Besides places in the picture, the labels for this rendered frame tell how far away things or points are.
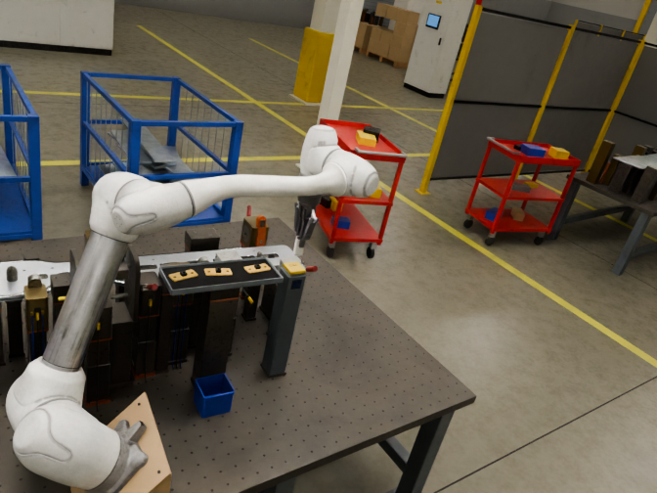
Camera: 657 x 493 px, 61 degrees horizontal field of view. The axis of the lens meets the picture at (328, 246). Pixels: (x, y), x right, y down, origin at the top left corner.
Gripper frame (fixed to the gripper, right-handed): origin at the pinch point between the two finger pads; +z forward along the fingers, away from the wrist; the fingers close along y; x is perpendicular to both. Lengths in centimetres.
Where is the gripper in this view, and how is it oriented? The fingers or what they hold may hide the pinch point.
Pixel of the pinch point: (299, 246)
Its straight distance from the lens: 189.6
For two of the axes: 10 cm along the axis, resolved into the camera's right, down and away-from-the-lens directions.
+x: -8.5, 0.7, -5.3
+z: -2.0, 8.7, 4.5
